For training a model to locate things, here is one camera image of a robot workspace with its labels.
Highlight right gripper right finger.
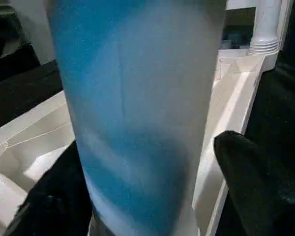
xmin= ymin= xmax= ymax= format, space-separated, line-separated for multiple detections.
xmin=213 ymin=130 xmax=295 ymax=236

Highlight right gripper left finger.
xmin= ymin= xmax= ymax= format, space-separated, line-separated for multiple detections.
xmin=4 ymin=141 xmax=94 ymax=236

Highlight white plastic table leg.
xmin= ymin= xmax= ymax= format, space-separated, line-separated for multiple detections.
xmin=249 ymin=0 xmax=280 ymax=58
xmin=48 ymin=0 xmax=228 ymax=236

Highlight black mat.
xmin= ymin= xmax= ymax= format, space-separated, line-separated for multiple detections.
xmin=0 ymin=44 xmax=295 ymax=236

